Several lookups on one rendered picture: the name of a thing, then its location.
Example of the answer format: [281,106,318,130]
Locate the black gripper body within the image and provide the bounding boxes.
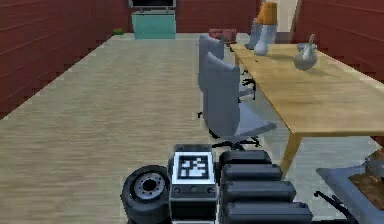
[120,165,172,224]

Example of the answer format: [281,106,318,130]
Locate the grey office chair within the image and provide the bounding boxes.
[197,34,257,101]
[313,148,384,224]
[197,52,278,150]

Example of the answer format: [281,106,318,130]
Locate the teal television stand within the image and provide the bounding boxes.
[130,10,177,41]

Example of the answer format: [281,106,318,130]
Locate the dark red armchair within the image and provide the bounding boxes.
[208,28,238,44]

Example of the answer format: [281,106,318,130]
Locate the black television set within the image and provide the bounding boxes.
[127,0,178,10]

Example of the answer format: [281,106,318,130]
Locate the long wooden table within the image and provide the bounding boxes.
[229,43,384,178]

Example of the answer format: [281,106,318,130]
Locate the orange shade table lamp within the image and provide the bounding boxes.
[247,0,280,57]

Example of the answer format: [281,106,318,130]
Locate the grey round kettle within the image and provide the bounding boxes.
[293,33,319,71]

